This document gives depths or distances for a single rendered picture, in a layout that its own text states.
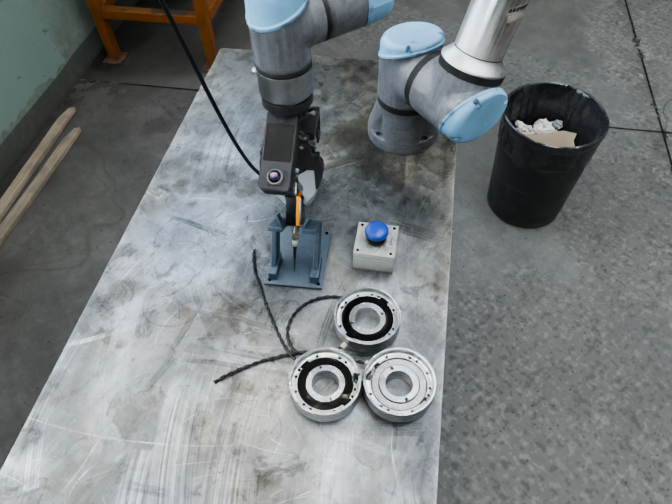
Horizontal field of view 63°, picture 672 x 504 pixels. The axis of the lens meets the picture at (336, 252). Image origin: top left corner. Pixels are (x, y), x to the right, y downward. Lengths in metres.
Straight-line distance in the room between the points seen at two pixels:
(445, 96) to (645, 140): 1.80
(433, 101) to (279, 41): 0.38
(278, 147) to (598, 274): 1.54
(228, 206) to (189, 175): 0.12
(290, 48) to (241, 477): 0.56
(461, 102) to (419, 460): 0.56
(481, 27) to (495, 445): 1.16
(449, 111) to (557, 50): 2.16
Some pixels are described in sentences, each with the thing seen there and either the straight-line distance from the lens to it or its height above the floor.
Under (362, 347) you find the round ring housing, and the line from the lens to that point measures 0.84.
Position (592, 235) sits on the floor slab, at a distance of 2.21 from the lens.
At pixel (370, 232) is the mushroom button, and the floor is 0.87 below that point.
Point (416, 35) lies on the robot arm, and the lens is 1.06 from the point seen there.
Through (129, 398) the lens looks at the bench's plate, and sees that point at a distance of 0.90.
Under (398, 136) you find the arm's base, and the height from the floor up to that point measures 0.84.
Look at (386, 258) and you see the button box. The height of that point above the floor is 0.84.
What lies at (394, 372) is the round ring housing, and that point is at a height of 0.83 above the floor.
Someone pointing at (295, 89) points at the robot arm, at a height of 1.15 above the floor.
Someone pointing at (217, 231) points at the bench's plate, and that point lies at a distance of 1.04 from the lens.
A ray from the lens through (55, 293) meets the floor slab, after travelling 2.14.
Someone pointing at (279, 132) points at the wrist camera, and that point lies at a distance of 0.77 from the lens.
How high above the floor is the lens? 1.58
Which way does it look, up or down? 53 degrees down
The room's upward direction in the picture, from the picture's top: 2 degrees counter-clockwise
